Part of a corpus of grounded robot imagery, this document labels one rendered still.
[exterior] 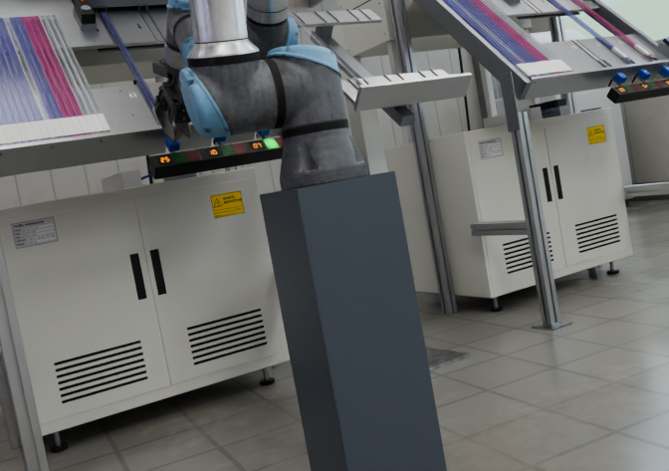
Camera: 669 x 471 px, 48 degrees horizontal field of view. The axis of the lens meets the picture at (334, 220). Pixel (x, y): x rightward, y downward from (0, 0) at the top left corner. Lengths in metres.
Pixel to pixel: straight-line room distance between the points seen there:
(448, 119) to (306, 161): 4.65
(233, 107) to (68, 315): 0.94
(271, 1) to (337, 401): 0.70
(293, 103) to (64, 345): 1.01
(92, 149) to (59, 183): 3.20
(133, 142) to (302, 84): 0.58
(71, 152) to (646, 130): 4.35
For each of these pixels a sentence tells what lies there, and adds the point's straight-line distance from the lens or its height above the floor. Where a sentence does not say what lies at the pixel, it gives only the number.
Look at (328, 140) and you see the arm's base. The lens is 1.23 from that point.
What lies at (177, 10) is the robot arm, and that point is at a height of 0.91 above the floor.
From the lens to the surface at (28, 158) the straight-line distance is 1.67.
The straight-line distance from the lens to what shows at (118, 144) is 1.70.
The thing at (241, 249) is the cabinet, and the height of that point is 0.40.
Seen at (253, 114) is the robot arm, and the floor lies 0.68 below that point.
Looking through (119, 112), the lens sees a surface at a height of 0.78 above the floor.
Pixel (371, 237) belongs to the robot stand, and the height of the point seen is 0.45.
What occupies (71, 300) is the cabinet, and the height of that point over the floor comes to 0.37.
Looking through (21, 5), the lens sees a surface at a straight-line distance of 2.16.
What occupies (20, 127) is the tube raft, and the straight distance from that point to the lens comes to 1.71.
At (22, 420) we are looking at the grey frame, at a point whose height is 0.18.
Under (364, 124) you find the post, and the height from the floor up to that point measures 0.68.
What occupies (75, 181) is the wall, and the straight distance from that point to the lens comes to 4.89.
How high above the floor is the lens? 0.57
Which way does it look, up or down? 4 degrees down
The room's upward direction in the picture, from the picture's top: 10 degrees counter-clockwise
